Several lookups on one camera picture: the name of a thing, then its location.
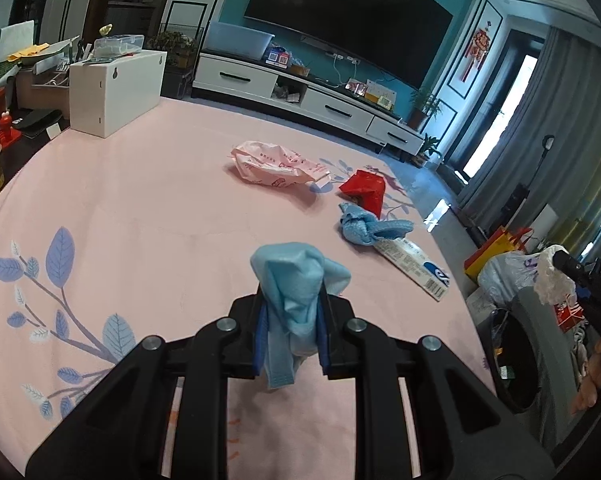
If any white blue toothpaste box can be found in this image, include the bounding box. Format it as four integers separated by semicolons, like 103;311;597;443
374;238;450;302

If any blue knotted cloth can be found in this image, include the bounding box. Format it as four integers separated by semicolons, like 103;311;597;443
340;202;413;246

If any blue face mask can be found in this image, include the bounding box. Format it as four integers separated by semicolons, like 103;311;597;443
250;243;351;389

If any red foil snack wrapper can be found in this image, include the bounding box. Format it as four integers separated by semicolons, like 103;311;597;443
339;169;386;219

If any pink printed plastic bag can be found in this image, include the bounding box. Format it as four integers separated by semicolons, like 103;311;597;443
231;141;331;188

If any black trash bin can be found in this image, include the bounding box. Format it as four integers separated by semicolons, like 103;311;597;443
477;308;540;415

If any person's right hand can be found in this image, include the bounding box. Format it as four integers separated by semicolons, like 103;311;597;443
571;338;601;414

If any red white carton box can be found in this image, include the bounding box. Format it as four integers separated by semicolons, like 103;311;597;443
555;295;585;333

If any grey sofa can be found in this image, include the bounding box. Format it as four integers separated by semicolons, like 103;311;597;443
511;287;600;451

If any white purple plastic bag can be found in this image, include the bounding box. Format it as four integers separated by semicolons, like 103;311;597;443
477;252;539;307

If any orange shopping bag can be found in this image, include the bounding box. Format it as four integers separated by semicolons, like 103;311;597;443
463;226;534;282

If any black floor lamp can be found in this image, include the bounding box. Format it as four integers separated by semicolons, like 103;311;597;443
501;134;555;228

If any pink leaf print tablecloth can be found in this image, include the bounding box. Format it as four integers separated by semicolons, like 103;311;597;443
0;100;489;470

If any small potted floor plant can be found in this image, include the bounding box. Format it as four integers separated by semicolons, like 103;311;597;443
412;133;441;168

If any potted green plant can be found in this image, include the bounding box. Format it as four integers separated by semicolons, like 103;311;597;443
407;88;441;130

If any red chinese knot decoration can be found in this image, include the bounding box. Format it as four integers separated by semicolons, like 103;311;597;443
460;21;491;81

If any red figurine stand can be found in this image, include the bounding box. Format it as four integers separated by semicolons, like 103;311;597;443
0;110;22;150

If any white wooden box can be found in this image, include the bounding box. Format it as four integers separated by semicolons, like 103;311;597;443
69;50;167;139

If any black television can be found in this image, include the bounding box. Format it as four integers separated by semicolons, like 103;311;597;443
245;0;453;88

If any white tv cabinet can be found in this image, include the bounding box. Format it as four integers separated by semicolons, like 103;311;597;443
193;52;425;155

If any clear lidded plastic container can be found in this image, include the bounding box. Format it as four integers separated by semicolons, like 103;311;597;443
93;35;144;58

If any leafy plant in dark pot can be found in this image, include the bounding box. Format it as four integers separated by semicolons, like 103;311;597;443
148;30;198;100

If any clear plastic storage bin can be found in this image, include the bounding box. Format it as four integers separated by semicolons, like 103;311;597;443
203;22;274;61

